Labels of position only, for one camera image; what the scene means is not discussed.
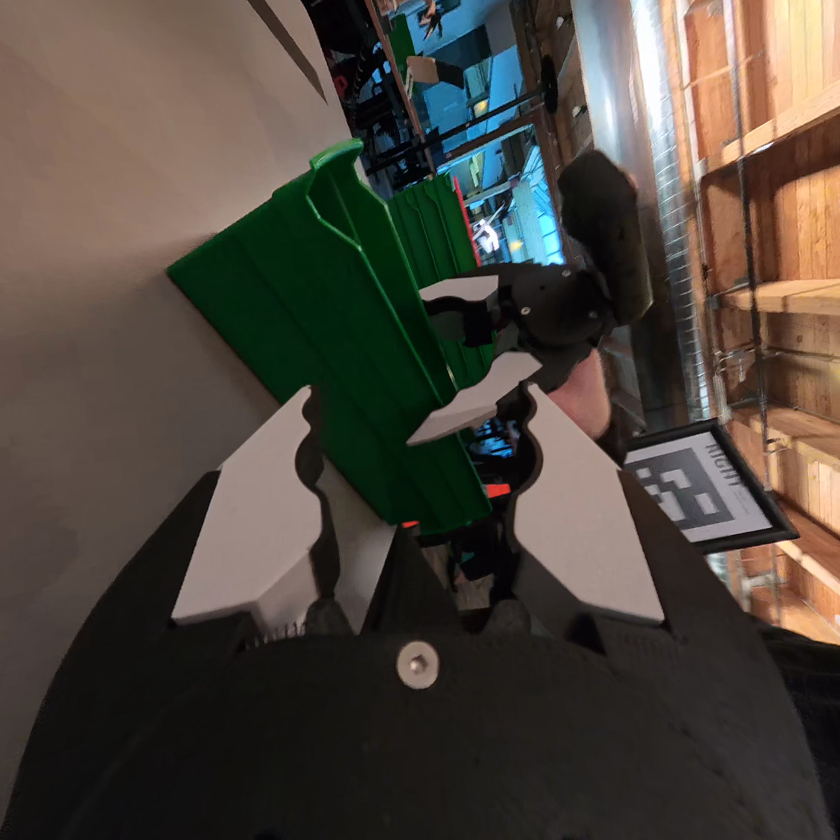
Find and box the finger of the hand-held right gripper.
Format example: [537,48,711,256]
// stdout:
[405,354,546,448]
[419,273,503,347]

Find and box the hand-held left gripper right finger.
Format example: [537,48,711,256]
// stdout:
[495,382,665,624]

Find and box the framed marker sign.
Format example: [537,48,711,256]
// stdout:
[622,419,800,557]

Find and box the silver ventilation duct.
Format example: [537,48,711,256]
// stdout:
[571,0,716,424]

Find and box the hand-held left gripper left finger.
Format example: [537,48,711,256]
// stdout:
[171,386,342,637]

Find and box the black tape strip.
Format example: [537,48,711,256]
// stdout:
[246,0,329,106]

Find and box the person's right hand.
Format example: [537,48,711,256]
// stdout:
[550,351,614,442]

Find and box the green plastic bin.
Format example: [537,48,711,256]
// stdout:
[386,174,497,395]
[166,138,494,537]

